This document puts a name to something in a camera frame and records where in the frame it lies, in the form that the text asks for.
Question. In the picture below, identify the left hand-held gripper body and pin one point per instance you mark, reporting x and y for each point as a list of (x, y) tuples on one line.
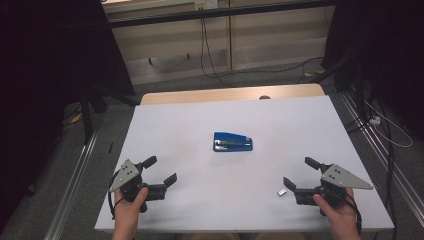
[(128, 173)]

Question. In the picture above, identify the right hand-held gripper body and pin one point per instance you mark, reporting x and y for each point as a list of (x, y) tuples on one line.
[(343, 178)]

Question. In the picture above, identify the silver staple strip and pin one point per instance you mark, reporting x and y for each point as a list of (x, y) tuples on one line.
[(281, 192)]

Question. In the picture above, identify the blue stapler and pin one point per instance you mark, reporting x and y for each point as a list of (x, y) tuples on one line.
[(231, 142)]

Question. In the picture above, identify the person's left hand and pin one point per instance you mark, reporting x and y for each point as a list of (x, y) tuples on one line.
[(126, 210)]

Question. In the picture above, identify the person's right hand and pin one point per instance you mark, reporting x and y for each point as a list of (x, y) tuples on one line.
[(341, 215)]

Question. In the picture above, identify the small black floor object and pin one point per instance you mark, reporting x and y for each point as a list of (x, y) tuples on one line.
[(110, 147)]

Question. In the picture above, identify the white table board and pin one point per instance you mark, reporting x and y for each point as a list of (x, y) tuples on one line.
[(233, 193)]

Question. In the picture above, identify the white power plug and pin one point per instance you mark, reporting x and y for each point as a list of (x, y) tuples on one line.
[(375, 120)]

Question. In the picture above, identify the black stand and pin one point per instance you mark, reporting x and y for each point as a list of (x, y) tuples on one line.
[(89, 113)]

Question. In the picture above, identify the wooden table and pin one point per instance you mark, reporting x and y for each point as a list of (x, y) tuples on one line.
[(216, 95)]

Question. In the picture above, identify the black curtain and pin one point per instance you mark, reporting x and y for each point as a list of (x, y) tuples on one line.
[(43, 66), (383, 50)]

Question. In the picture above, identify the black horizontal bar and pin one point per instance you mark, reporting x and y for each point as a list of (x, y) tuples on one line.
[(216, 13)]

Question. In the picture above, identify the aluminium floor rail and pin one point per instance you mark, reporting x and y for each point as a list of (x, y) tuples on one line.
[(383, 156), (71, 186)]

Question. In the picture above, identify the white wall outlet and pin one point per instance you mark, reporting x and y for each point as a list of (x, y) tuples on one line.
[(206, 4)]

